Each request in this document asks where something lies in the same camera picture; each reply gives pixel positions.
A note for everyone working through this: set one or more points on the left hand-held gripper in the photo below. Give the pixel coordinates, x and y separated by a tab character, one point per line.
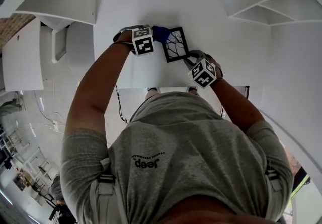
143	43

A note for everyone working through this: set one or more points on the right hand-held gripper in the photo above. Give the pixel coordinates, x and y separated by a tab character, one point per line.
203	74

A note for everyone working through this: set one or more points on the small black picture frame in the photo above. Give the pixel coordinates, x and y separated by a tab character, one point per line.
184	41

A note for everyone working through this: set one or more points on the blue cloth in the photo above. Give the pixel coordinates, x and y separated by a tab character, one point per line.
162	34

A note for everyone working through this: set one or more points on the person's left forearm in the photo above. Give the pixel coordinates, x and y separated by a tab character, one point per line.
95	87

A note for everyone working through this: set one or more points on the person's right forearm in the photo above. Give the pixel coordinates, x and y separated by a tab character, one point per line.
236	107

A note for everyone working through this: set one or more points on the person's left hand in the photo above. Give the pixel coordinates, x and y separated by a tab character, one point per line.
127	38

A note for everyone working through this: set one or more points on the person's right hand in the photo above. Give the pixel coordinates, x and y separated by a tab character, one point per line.
218	72

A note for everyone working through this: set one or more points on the white table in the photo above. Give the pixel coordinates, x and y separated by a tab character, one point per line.
151	4

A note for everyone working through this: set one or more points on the grey and white office chair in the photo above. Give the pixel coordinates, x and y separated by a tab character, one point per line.
80	46

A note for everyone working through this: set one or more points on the person's grey t-shirt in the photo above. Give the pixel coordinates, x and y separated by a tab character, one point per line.
188	147

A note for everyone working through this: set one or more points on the white power strip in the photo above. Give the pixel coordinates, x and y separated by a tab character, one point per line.
55	126

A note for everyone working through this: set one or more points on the white side desk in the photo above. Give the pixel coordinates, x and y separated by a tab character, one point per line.
22	59

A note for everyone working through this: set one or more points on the person's chin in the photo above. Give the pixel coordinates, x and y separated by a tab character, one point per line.
216	213

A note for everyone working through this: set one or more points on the black framed window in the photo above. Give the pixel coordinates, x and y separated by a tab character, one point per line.
298	182

